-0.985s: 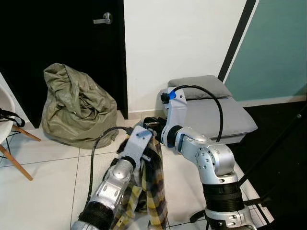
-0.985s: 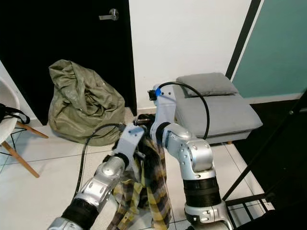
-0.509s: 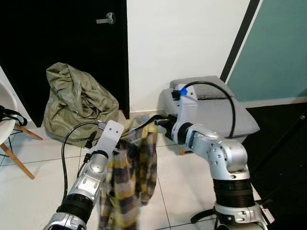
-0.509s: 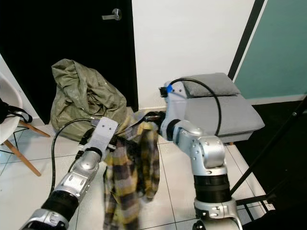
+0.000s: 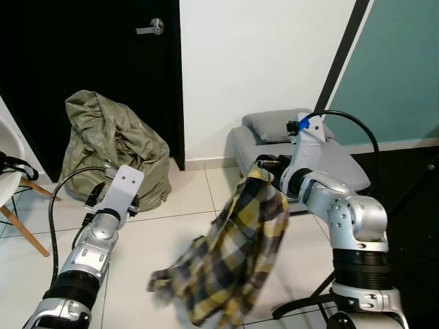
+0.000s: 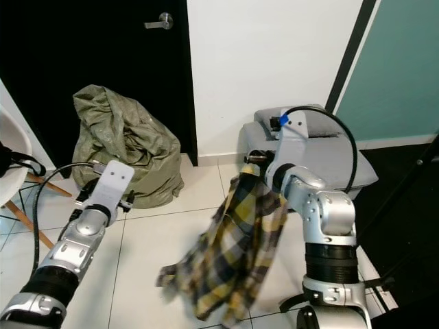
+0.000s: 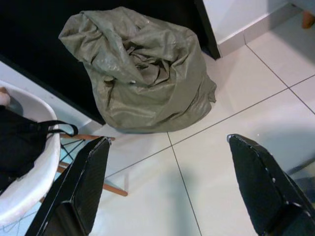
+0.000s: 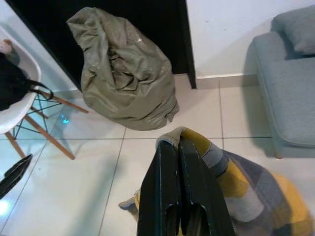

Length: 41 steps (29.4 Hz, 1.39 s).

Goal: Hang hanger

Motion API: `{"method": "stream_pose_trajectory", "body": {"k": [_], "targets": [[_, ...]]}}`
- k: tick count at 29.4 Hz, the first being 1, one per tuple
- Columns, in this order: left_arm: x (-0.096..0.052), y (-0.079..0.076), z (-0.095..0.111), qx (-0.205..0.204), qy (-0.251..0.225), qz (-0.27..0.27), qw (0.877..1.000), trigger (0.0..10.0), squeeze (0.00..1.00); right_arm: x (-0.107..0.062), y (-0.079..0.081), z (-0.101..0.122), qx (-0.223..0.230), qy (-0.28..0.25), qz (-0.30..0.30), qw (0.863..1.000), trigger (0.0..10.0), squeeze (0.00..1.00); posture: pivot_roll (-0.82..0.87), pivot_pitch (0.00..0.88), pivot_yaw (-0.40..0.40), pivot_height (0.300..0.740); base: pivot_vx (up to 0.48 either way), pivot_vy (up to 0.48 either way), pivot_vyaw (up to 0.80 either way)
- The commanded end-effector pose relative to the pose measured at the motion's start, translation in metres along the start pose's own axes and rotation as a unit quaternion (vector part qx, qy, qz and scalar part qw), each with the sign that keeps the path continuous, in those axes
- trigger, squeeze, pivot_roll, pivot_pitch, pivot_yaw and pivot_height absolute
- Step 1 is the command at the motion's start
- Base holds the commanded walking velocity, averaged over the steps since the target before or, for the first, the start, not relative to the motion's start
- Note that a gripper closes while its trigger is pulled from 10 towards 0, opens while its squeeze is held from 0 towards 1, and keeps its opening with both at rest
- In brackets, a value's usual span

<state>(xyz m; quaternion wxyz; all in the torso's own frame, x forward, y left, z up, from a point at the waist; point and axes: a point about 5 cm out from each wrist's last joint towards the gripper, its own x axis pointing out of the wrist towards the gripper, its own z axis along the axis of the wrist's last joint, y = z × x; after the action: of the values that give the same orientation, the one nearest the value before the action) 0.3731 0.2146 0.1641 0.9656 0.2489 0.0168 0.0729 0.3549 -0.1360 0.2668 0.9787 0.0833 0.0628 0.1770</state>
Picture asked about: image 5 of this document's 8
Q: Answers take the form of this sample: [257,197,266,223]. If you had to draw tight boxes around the yellow grey plaid shirt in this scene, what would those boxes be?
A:
[147,164,290,328]

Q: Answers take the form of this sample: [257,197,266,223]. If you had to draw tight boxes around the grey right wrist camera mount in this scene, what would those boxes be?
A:
[287,113,327,179]

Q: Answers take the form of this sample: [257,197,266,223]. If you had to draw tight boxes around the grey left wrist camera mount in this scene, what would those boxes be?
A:
[103,164,146,217]

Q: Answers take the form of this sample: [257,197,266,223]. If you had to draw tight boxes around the black bag strap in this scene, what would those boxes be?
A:
[0,154,40,182]

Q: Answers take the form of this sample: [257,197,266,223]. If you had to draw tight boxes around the white chair wooden legs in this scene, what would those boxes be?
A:
[0,117,61,258]

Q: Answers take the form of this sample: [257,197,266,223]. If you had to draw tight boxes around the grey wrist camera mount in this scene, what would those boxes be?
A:
[103,164,146,217]
[287,113,327,179]

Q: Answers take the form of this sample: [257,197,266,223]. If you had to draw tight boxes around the black door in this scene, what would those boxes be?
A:
[0,0,185,182]

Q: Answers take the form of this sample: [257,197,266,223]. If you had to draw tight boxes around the olive green sack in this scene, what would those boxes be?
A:
[58,89,172,213]

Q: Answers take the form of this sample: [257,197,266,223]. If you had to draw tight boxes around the silver door handle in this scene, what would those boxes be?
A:
[136,17,165,35]

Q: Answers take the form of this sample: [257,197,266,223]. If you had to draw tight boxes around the grey cushion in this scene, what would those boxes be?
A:
[242,110,333,145]

